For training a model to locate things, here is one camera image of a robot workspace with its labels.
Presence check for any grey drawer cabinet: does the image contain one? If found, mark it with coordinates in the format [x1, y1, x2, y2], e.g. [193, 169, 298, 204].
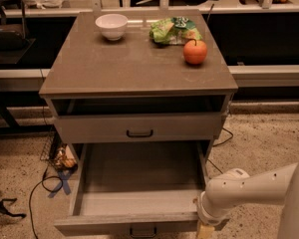
[40, 11, 237, 152]

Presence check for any wire basket with items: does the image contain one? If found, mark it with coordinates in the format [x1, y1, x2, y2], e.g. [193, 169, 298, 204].
[40, 130, 78, 171]

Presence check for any black floor cable right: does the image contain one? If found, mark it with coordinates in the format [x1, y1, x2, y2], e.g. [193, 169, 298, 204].
[207, 126, 235, 175]

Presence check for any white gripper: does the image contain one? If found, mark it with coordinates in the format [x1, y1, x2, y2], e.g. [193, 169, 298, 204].
[196, 192, 229, 239]

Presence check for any green snack bag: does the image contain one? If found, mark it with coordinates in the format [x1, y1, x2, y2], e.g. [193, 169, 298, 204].
[149, 17, 202, 45]

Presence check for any grey drawer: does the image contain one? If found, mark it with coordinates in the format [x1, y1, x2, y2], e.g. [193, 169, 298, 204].
[54, 113, 225, 143]
[53, 140, 230, 239]

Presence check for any black object floor left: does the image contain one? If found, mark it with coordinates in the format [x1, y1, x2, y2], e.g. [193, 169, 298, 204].
[0, 198, 26, 218]

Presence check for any orange apple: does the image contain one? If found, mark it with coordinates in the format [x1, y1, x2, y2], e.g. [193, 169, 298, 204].
[183, 40, 207, 65]

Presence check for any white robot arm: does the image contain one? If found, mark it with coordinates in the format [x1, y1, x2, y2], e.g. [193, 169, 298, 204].
[195, 162, 299, 239]

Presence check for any black chair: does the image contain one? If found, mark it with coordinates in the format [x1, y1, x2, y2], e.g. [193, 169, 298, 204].
[0, 0, 35, 65]

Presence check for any black floor cable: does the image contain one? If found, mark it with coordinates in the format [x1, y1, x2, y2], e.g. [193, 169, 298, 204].
[28, 165, 64, 239]
[207, 126, 235, 175]

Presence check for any black floor cable left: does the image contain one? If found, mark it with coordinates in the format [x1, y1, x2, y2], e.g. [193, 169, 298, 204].
[28, 165, 64, 239]

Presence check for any white ceramic bowl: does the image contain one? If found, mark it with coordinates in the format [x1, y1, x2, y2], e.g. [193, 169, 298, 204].
[95, 14, 128, 41]

